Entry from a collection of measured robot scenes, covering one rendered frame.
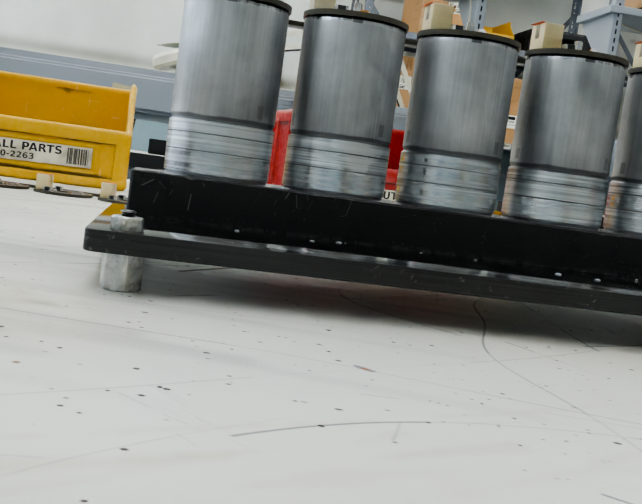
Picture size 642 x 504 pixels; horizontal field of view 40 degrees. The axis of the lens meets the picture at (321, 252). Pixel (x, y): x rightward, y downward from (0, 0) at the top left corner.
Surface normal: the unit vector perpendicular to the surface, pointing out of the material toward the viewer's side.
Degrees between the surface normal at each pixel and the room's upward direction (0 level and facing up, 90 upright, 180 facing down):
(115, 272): 90
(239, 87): 90
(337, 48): 90
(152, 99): 90
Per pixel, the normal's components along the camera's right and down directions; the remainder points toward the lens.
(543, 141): -0.61, -0.01
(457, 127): -0.14, 0.07
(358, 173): 0.45, 0.14
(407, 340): 0.14, -0.99
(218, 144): 0.12, 0.11
